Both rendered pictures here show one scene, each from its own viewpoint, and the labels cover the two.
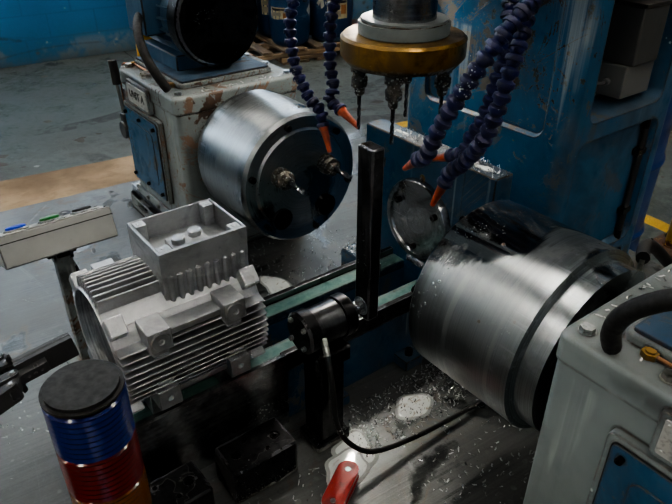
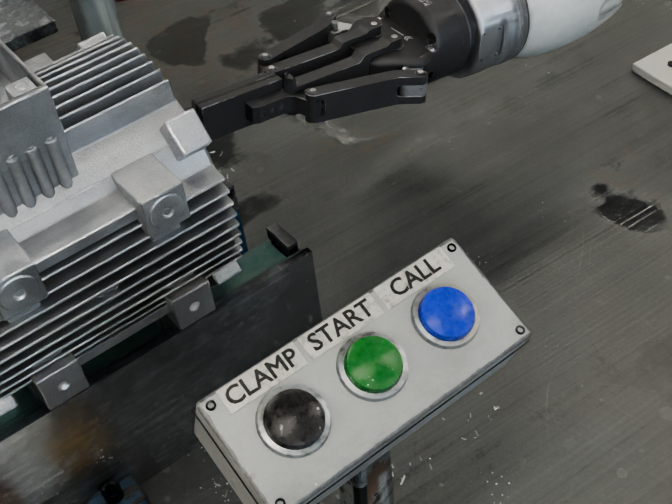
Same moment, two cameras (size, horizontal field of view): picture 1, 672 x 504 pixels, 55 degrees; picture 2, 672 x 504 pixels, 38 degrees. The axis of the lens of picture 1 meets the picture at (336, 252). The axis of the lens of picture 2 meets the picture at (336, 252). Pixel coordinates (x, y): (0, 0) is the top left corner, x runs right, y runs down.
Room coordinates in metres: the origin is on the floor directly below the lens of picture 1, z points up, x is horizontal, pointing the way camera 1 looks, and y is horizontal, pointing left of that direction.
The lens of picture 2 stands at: (1.19, 0.46, 1.46)
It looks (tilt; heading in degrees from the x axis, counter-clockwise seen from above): 46 degrees down; 184
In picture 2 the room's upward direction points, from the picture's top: 7 degrees counter-clockwise
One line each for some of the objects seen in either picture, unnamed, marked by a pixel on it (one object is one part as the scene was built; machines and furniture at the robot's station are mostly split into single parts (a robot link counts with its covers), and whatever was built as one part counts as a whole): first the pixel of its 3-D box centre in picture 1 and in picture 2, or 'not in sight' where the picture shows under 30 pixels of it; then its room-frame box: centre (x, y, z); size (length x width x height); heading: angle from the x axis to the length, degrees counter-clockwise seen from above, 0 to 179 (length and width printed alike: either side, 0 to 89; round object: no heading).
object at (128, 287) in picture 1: (170, 316); (47, 221); (0.70, 0.22, 1.01); 0.20 x 0.19 x 0.19; 127
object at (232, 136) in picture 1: (261, 154); not in sight; (1.20, 0.15, 1.04); 0.37 x 0.25 x 0.25; 37
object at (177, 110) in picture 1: (207, 143); not in sight; (1.39, 0.29, 0.99); 0.35 x 0.31 x 0.37; 37
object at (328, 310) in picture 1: (433, 339); not in sight; (0.77, -0.15, 0.92); 0.45 x 0.13 x 0.24; 127
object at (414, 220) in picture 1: (416, 220); not in sight; (0.97, -0.14, 1.02); 0.15 x 0.02 x 0.15; 37
